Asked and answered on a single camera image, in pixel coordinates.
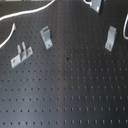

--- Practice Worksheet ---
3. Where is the middle grey metal cable clip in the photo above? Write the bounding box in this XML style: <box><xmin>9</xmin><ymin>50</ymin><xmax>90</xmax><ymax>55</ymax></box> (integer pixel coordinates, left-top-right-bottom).
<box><xmin>40</xmin><ymin>26</ymin><xmax>53</xmax><ymax>49</ymax></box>

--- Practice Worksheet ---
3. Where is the left grey metal cable clip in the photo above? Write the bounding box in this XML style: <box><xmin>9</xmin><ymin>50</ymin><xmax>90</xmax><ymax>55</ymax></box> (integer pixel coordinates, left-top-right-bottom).
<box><xmin>10</xmin><ymin>43</ymin><xmax>33</xmax><ymax>68</ymax></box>

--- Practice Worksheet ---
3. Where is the right grey metal cable clip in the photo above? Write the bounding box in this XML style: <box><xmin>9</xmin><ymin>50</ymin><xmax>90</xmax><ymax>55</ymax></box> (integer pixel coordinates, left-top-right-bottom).
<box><xmin>105</xmin><ymin>26</ymin><xmax>117</xmax><ymax>51</ymax></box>

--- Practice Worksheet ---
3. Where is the short white cable end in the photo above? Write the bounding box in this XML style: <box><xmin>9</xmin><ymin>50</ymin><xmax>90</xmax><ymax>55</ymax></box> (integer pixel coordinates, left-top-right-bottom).
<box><xmin>0</xmin><ymin>22</ymin><xmax>17</xmax><ymax>49</ymax></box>

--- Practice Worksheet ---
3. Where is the long white cable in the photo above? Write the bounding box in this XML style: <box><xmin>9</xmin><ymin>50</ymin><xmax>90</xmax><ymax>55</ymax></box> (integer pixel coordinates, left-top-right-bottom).
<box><xmin>0</xmin><ymin>0</ymin><xmax>57</xmax><ymax>22</ymax></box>

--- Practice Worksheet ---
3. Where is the white cable at right edge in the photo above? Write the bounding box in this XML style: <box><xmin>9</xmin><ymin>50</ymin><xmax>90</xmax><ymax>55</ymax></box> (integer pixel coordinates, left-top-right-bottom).
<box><xmin>121</xmin><ymin>13</ymin><xmax>128</xmax><ymax>40</ymax></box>

